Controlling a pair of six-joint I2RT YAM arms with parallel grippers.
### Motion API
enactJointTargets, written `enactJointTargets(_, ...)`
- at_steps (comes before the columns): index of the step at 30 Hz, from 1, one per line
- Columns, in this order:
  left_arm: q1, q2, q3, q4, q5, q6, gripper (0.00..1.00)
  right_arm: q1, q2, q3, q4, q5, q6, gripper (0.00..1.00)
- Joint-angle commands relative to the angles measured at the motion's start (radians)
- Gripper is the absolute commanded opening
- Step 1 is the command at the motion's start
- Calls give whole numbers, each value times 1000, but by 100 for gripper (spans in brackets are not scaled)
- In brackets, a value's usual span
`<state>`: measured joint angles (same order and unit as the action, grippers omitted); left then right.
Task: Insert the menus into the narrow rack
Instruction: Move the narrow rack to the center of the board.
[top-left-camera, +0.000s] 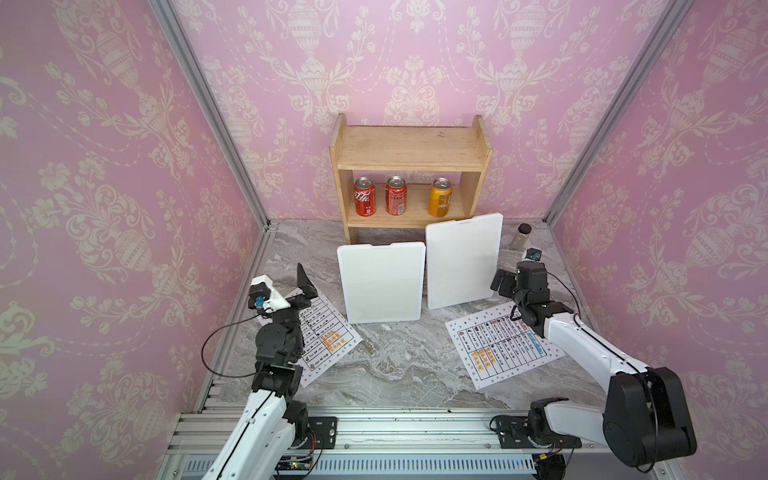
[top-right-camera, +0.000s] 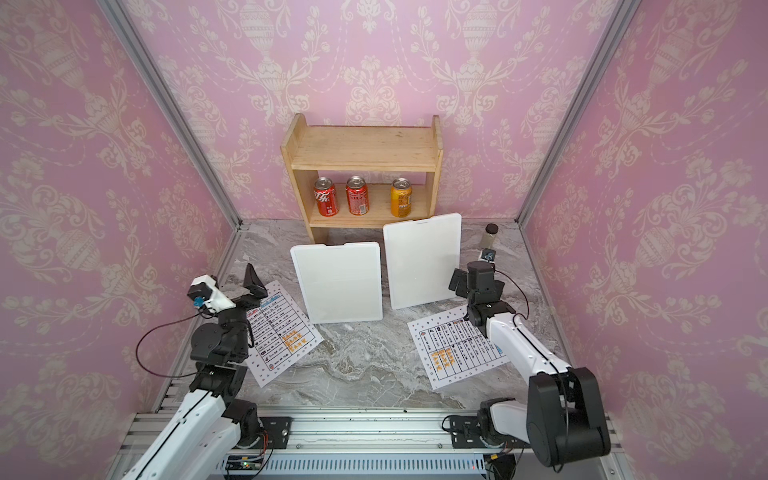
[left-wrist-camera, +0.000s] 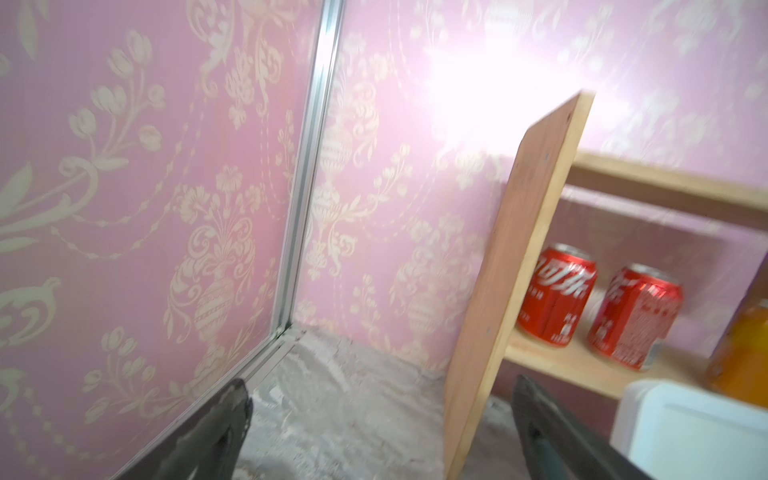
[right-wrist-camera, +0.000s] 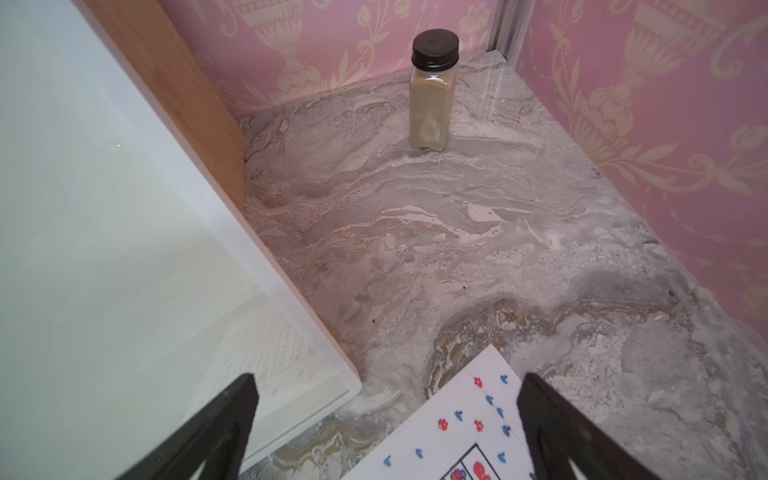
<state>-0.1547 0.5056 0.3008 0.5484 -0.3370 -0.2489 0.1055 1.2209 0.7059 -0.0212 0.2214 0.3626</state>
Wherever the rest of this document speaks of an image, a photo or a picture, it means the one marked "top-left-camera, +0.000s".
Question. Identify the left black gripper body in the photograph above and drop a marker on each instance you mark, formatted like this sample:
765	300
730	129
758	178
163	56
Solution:
301	303

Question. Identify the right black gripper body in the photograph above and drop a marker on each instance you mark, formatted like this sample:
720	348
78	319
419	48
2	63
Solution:
510	287

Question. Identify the paper menu sheet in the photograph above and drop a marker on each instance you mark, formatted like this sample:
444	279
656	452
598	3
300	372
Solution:
328	337
495	345

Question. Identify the white rack board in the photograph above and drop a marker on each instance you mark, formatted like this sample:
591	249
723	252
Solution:
382	283
461	259

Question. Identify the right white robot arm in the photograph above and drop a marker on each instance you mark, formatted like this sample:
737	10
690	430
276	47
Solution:
645	419

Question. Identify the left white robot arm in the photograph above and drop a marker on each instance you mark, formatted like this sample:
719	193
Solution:
272	420

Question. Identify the small dark-capped spice bottle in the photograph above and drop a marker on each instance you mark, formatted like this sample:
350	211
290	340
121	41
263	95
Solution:
521	237

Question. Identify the red cola can left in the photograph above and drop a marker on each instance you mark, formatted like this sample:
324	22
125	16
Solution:
364	197

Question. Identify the red cola can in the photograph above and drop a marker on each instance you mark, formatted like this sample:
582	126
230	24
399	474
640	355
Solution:
364	197
396	195

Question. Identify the orange soda can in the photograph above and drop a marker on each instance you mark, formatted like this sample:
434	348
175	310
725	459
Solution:
440	197

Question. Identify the red cola can middle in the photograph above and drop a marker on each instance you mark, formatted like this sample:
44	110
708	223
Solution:
396	195

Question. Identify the wooden two-tier shelf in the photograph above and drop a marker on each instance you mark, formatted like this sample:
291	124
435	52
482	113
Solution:
466	151

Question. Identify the small green circuit board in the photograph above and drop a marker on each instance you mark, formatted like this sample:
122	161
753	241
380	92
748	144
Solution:
295	464

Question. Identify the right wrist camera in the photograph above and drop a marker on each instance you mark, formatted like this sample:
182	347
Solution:
533	254

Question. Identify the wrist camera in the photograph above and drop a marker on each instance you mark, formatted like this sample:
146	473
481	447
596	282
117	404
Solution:
261	289
533	254

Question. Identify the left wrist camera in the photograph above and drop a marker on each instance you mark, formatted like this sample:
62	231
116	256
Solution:
261	289

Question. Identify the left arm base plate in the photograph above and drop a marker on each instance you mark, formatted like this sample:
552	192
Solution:
316	433

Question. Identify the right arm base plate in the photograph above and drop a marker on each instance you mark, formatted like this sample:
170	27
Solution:
517	432

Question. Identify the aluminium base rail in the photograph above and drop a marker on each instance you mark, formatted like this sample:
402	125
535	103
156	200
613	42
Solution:
380	417

